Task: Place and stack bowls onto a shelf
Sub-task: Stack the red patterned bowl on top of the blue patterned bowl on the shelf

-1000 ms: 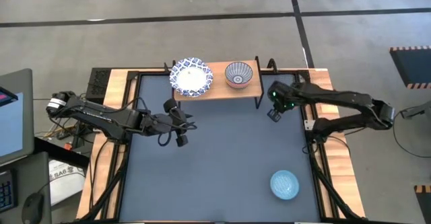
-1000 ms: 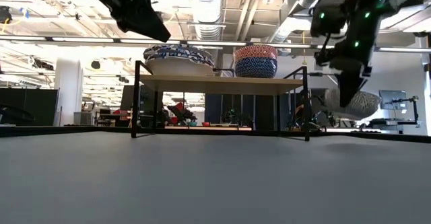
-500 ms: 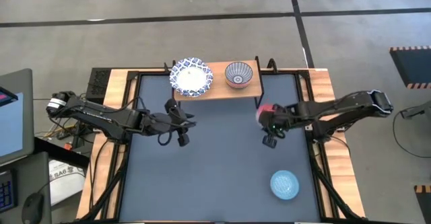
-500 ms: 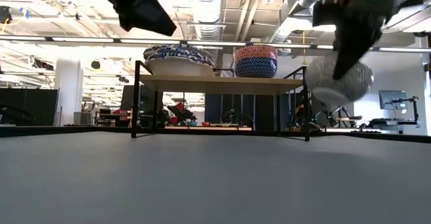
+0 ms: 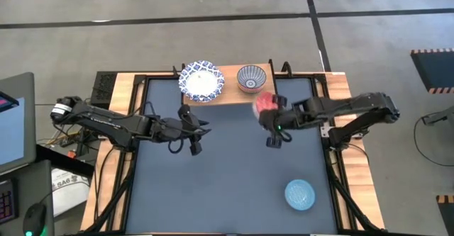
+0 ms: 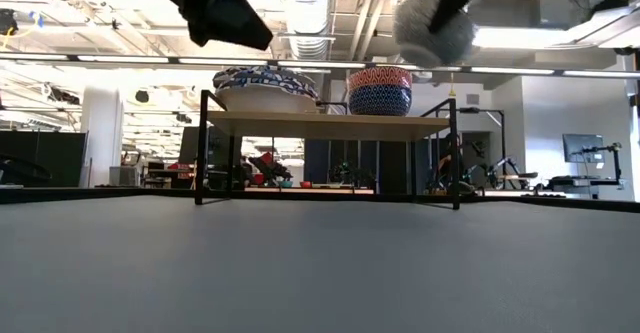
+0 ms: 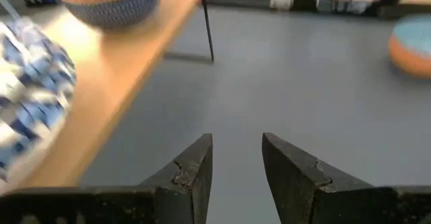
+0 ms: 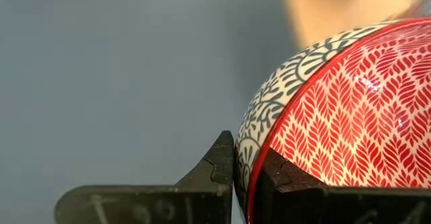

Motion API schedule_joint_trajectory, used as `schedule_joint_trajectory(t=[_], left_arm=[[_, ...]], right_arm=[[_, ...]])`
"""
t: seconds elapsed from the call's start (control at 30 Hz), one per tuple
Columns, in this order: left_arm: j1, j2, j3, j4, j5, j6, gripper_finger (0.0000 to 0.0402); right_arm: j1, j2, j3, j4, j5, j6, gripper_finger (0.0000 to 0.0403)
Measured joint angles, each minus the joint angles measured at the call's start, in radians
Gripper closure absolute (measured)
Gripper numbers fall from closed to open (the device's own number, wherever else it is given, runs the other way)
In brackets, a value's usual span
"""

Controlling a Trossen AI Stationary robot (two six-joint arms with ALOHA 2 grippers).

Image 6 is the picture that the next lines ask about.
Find rectangular ceiling light panel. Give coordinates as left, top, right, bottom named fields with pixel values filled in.
left=472, top=25, right=569, bottom=50

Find dark blue partition panels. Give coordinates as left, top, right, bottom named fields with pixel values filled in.
left=304, top=140, right=426, bottom=190

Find wooden shelf with black frame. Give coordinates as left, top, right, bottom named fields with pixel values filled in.
left=193, top=89, right=461, bottom=211

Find black metal rig frame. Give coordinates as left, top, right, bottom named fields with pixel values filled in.
left=0, top=186, right=640, bottom=214

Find blue patterned bowl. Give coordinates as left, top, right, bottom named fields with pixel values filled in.
left=348, top=85, right=413, bottom=117

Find black partition panel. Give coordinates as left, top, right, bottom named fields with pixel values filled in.
left=0, top=130, right=90, bottom=189

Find silver ventilation duct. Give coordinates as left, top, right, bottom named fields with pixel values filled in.
left=278, top=0, right=332, bottom=63

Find distant wall monitor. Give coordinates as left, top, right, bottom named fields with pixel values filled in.
left=562, top=133, right=606, bottom=165

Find grey ribbed bowl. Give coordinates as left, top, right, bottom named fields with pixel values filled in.
left=392, top=0, right=476, bottom=69

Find long ceiling light strip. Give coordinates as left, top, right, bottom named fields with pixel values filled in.
left=0, top=52, right=640, bottom=80

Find red patterned bowl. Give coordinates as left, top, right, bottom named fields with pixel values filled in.
left=347, top=66, right=414, bottom=90

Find blue white patterned plate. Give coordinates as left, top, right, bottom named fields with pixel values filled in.
left=213, top=70, right=314, bottom=85
left=213, top=77, right=320, bottom=95
left=215, top=83, right=320, bottom=114

